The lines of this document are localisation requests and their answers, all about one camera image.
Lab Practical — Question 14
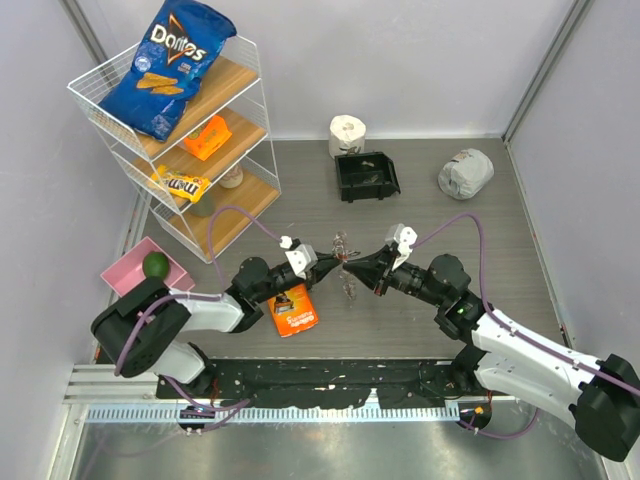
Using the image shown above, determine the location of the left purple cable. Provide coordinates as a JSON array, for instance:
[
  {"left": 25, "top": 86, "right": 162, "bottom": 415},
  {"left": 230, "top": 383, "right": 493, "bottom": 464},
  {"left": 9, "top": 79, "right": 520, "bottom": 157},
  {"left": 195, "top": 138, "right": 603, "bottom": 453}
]
[{"left": 113, "top": 205, "right": 291, "bottom": 441}]

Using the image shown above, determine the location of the aluminium slotted rail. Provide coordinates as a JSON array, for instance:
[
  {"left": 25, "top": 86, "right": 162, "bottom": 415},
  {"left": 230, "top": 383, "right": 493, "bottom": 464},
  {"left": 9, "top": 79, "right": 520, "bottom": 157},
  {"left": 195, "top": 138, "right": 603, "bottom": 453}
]
[{"left": 86, "top": 401, "right": 460, "bottom": 424}]

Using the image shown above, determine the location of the green avocado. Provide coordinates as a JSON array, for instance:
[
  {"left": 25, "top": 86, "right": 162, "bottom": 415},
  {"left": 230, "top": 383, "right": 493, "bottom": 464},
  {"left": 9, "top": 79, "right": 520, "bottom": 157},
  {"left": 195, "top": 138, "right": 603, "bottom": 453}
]
[{"left": 142, "top": 251, "right": 171, "bottom": 280}]

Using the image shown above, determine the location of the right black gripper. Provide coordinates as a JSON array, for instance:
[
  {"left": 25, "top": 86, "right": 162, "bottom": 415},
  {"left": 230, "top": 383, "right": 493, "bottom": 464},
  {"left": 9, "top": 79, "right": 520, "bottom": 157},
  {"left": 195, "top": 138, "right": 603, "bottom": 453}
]
[{"left": 344, "top": 242, "right": 447, "bottom": 307}]

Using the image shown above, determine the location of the blue Doritos chip bag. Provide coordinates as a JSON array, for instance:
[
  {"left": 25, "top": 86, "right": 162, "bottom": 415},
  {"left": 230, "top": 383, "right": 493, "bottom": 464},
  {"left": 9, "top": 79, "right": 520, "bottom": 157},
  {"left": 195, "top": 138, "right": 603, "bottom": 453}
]
[{"left": 99, "top": 1, "right": 237, "bottom": 142}]

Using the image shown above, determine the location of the orange snack box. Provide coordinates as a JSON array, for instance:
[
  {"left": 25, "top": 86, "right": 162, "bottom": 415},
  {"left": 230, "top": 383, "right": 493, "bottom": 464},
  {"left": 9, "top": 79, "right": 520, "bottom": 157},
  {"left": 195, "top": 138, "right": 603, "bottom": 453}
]
[{"left": 181, "top": 115, "right": 232, "bottom": 161}]

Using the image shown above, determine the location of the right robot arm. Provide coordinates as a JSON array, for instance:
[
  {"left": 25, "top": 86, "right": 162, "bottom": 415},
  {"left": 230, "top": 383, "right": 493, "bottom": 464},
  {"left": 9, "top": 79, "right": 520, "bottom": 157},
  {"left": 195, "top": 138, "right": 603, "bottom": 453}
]
[{"left": 345, "top": 247, "right": 639, "bottom": 462}]

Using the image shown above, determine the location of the beige cup on shelf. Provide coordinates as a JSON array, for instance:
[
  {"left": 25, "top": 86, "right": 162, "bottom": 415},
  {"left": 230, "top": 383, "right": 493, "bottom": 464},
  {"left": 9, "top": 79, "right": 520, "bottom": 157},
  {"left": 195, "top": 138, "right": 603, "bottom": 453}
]
[{"left": 219, "top": 163, "right": 244, "bottom": 189}]

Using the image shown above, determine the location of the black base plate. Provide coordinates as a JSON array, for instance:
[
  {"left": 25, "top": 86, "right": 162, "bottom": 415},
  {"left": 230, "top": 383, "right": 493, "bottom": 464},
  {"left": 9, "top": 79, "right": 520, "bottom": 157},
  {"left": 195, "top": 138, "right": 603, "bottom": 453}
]
[{"left": 154, "top": 357, "right": 494, "bottom": 410}]

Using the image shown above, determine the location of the purple cable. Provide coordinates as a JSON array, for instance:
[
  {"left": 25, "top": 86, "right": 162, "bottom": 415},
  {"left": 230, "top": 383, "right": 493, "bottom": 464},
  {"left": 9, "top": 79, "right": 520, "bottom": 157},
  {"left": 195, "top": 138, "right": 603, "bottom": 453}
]
[
  {"left": 412, "top": 212, "right": 640, "bottom": 441},
  {"left": 113, "top": 205, "right": 291, "bottom": 441}
]

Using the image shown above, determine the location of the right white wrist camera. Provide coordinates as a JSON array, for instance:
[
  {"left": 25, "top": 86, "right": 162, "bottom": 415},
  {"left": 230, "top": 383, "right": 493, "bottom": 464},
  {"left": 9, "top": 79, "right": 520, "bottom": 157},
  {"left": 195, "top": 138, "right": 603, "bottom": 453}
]
[{"left": 385, "top": 223, "right": 417, "bottom": 271}]

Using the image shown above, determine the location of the white toilet paper roll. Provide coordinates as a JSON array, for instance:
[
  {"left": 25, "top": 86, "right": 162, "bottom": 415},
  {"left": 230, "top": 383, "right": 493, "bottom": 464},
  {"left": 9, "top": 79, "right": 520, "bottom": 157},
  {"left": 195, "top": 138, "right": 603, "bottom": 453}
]
[{"left": 328, "top": 115, "right": 367, "bottom": 158}]

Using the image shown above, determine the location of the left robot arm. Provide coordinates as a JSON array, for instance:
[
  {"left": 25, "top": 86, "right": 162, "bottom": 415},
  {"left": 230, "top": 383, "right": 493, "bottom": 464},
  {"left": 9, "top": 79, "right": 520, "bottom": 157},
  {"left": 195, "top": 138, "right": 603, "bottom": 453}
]
[{"left": 91, "top": 250, "right": 340, "bottom": 398}]

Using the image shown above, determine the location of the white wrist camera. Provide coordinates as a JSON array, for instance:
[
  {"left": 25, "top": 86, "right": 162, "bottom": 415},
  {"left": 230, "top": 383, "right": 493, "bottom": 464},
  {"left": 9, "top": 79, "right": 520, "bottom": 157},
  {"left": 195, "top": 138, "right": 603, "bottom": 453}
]
[
  {"left": 279, "top": 235, "right": 318, "bottom": 279},
  {"left": 385, "top": 223, "right": 417, "bottom": 271}
]

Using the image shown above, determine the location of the black plastic bin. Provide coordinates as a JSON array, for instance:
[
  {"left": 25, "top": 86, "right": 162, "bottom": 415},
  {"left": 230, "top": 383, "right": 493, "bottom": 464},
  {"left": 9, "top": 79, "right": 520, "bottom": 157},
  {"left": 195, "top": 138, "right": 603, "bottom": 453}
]
[{"left": 334, "top": 152, "right": 401, "bottom": 203}]

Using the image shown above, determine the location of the yellow M&M's candy bag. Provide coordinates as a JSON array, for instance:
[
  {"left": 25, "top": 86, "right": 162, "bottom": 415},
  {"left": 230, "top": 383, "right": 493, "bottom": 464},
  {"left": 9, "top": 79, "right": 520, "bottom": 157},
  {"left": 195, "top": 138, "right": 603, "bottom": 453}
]
[{"left": 151, "top": 165, "right": 211, "bottom": 203}]

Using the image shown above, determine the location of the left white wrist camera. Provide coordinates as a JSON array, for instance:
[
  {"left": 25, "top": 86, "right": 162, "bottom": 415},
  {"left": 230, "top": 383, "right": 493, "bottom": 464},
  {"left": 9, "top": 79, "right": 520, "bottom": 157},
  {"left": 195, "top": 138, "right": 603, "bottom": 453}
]
[{"left": 279, "top": 235, "right": 318, "bottom": 279}]

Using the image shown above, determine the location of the grey-green bottle on shelf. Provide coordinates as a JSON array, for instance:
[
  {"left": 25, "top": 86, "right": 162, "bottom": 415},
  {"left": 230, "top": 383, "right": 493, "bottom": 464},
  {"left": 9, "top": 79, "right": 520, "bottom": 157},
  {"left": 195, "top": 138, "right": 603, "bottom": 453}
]
[{"left": 188, "top": 192, "right": 216, "bottom": 218}]

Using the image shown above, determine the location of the pink drawer box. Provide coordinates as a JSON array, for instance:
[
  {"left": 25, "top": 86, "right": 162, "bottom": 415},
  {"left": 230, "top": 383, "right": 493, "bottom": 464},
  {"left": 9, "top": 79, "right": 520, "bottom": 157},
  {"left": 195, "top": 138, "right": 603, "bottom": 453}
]
[{"left": 101, "top": 237, "right": 195, "bottom": 297}]

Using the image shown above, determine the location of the orange snack pouch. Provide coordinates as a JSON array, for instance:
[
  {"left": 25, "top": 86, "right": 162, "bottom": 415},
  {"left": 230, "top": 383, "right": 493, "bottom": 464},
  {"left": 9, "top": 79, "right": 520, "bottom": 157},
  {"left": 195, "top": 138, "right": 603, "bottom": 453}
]
[{"left": 267, "top": 284, "right": 319, "bottom": 338}]

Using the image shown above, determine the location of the large metal disc keyring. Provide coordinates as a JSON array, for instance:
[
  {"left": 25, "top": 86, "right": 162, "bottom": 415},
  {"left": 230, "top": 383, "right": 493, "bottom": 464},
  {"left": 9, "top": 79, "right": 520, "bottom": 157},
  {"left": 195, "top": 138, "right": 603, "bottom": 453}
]
[{"left": 330, "top": 230, "right": 363, "bottom": 304}]

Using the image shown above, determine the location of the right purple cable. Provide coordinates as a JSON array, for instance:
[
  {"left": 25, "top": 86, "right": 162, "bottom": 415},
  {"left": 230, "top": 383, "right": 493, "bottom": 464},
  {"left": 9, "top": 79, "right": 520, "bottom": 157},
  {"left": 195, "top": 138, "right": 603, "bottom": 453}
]
[{"left": 412, "top": 212, "right": 640, "bottom": 441}]

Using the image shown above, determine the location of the white wire shelf rack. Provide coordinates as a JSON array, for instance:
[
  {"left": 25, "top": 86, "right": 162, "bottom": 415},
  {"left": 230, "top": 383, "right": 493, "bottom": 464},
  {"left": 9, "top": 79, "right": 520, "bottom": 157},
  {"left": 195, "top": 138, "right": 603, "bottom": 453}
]
[{"left": 67, "top": 36, "right": 281, "bottom": 263}]

